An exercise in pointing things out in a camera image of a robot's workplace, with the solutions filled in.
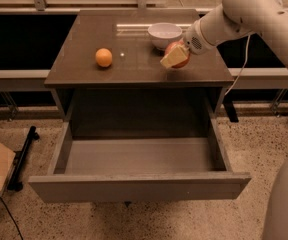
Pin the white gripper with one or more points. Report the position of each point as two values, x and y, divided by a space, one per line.
194 41

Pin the red apple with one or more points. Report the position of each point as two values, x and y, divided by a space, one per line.
176 55

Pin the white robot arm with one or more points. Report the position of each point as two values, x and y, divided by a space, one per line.
231 20

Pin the dark grey cabinet counter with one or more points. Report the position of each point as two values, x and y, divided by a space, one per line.
135 60

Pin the open grey top drawer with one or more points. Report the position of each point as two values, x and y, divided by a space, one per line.
139 147

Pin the white ceramic bowl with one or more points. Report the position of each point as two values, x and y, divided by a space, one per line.
163 34

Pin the orange fruit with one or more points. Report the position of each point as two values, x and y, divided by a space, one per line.
103 57

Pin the black metal stand leg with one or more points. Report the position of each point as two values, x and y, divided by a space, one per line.
14 183

